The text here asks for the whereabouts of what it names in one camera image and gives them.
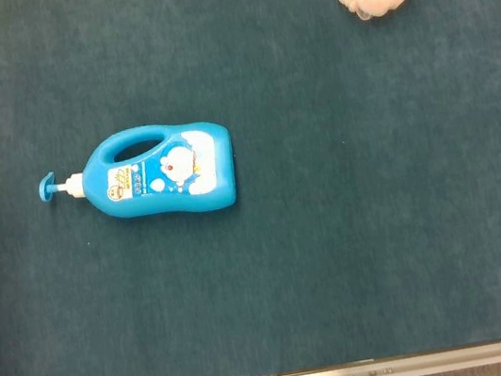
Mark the blue pump detergent bottle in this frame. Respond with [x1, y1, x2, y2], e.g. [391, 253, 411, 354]
[30, 113, 241, 239]

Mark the teal table mat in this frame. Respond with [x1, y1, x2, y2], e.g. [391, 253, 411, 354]
[0, 0, 501, 376]

